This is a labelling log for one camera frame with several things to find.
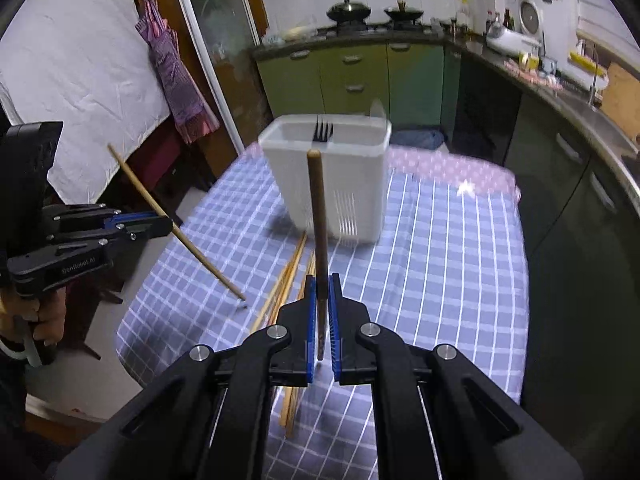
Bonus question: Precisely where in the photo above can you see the dark red wooden chair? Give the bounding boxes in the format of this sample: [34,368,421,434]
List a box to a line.
[65,122,221,361]

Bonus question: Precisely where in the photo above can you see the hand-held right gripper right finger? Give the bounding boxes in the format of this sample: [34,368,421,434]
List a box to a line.
[326,274,586,480]

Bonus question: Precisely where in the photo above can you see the yellow plastic tray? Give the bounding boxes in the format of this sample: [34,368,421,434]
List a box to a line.
[569,51,610,75]

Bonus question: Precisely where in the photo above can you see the white rice cooker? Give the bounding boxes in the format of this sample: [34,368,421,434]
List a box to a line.
[485,0,545,57]

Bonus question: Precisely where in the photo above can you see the gas stove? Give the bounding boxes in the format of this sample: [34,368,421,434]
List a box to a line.
[315,17,441,37]

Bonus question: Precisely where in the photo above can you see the dark blue bundle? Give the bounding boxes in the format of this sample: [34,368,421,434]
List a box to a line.
[390,129,446,150]

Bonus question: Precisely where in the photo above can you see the light green base cabinet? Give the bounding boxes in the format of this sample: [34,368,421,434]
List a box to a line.
[255,40,463,131]

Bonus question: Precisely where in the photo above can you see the blue checkered tablecloth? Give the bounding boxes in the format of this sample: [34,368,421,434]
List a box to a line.
[115,142,531,480]

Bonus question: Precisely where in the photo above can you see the thin curved faucet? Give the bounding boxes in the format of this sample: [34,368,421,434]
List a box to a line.
[587,42,601,107]

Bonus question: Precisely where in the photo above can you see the light wooden chopstick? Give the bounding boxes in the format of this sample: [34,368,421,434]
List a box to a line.
[267,232,309,326]
[107,143,247,302]
[249,260,296,335]
[279,252,317,426]
[284,280,308,439]

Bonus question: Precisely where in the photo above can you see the white framed glass door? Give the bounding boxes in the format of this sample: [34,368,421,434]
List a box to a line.
[167,0,268,158]

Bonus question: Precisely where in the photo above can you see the black fork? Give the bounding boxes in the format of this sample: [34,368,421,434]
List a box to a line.
[312,115,335,143]

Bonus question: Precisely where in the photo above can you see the wooden cutting board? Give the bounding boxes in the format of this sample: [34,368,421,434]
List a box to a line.
[600,62,640,133]

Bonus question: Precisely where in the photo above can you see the white plastic utensil holder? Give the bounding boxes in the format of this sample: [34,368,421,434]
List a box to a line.
[257,114,392,245]

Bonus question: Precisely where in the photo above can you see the pink dish cloth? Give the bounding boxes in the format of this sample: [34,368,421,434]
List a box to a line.
[505,60,561,87]

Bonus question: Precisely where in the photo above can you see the person's left hand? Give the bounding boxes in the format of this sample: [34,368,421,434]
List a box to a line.
[0,287,68,348]

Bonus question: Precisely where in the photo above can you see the plastic bag of food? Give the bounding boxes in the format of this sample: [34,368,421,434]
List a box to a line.
[262,15,318,43]

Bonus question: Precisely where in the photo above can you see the white window blind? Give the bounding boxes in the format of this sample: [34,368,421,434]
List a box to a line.
[575,0,640,68]

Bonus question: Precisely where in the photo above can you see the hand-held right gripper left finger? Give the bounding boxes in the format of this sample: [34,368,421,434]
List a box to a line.
[55,274,321,480]

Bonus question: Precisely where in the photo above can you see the dark green base cabinet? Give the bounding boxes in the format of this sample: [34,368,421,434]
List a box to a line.
[442,50,640,461]

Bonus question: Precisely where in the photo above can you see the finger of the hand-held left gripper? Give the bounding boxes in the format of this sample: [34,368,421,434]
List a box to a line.
[42,204,173,243]
[7,232,151,295]

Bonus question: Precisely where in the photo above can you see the purple checkered apron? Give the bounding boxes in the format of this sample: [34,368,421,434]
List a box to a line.
[135,0,221,145]

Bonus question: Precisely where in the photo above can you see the pink patterned cloth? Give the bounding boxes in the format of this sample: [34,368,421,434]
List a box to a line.
[387,144,522,197]

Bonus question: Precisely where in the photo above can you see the dark brown chopstick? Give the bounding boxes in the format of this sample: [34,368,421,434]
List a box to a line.
[307,149,330,361]

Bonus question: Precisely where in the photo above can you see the steel kitchen sink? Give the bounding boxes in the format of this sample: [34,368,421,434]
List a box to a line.
[560,90,640,161]

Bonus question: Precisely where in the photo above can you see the white hanging sheet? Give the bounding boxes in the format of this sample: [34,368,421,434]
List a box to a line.
[0,0,173,196]

